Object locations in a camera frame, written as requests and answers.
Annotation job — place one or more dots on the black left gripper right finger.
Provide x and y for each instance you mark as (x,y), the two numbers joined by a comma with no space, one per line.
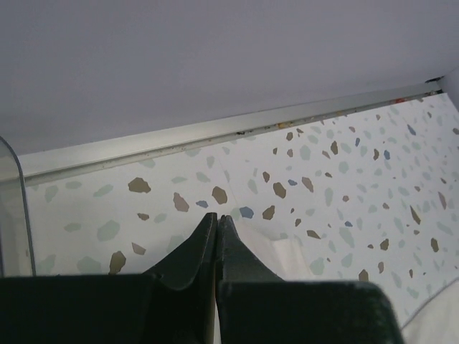
(257,306)

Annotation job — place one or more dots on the white Coca-Cola t-shirt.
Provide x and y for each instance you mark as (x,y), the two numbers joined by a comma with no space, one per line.
(436,321)

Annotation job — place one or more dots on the clear plastic storage bin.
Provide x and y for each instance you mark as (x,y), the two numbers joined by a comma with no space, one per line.
(17,254)

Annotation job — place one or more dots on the aluminium back rail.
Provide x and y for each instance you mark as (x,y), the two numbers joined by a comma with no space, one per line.
(52,165)

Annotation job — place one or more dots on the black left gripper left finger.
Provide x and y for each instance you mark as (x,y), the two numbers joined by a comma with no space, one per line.
(172,302)

